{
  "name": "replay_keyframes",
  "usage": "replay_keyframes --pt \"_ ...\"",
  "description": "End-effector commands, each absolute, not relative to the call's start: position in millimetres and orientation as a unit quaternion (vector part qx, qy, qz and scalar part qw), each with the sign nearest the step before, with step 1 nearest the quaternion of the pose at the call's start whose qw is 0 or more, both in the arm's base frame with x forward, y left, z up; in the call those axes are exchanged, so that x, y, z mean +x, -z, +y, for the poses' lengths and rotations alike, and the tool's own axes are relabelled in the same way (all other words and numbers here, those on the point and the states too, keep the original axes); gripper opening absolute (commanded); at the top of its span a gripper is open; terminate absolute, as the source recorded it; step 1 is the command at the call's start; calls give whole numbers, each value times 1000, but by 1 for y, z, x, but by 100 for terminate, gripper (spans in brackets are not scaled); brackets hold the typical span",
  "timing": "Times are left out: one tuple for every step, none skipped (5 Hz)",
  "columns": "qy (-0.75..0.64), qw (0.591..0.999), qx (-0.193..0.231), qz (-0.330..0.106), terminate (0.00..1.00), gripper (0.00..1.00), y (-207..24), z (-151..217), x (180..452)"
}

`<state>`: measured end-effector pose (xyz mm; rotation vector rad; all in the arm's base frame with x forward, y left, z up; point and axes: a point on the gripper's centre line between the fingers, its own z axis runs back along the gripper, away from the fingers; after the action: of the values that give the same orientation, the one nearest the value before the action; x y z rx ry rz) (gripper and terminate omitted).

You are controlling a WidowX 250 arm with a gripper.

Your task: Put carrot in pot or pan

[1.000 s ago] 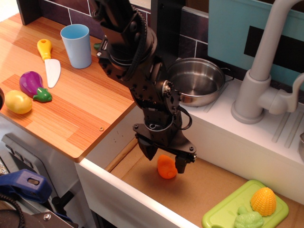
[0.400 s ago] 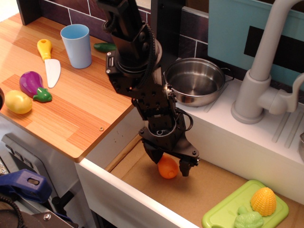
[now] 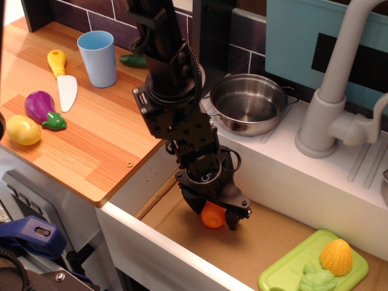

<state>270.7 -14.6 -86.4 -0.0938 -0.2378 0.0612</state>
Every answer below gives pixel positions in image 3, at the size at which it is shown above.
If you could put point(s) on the light blue plastic cup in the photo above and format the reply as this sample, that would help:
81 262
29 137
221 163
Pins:
98 54

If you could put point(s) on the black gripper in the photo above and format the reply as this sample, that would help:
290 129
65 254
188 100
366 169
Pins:
218 188

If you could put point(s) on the blue clamp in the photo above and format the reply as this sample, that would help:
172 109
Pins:
34 235

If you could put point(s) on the orange toy carrot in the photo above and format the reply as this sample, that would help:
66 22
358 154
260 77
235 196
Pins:
213 216

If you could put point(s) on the yellow toy corn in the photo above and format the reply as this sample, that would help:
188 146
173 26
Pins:
337 257

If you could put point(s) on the green toy cucumber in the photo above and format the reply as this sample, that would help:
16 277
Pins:
137 61

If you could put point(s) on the yellow toy potato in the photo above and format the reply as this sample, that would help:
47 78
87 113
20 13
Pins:
23 130

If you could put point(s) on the grey toy faucet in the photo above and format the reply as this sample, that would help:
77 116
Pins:
326 122

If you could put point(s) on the yellow handled toy knife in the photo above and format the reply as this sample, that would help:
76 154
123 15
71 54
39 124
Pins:
67 84

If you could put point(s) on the purple toy eggplant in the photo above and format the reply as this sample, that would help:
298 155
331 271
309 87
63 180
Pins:
39 106

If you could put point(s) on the green plastic cutting board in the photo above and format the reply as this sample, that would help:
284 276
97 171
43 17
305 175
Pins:
286 273

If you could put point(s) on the light green toy broccoli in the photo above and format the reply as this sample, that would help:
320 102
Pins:
314 279

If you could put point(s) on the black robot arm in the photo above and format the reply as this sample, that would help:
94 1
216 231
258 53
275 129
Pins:
170 103

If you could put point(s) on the grey toy oven front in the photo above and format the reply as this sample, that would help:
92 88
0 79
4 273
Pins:
21 201

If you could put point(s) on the black vertical post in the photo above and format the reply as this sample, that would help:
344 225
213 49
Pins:
211 22

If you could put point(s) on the stainless steel pot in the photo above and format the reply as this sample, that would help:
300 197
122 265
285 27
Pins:
250 105

